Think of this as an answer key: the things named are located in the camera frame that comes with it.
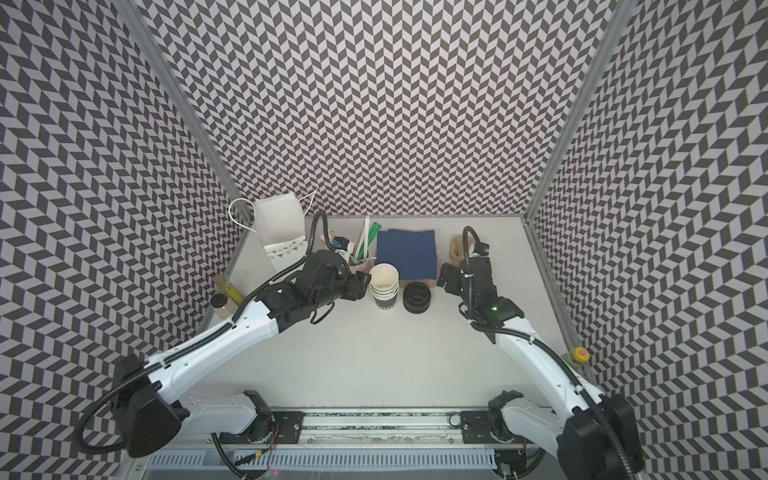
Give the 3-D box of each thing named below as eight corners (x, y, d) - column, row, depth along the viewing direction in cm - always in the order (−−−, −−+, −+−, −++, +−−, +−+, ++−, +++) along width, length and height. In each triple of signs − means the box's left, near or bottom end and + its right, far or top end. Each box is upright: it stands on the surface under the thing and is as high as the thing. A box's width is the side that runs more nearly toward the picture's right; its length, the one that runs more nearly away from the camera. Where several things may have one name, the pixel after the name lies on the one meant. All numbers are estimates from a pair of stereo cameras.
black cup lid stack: (402, 314, 94) (402, 304, 89) (402, 290, 100) (402, 280, 95) (429, 314, 94) (431, 304, 89) (428, 290, 100) (429, 280, 95)
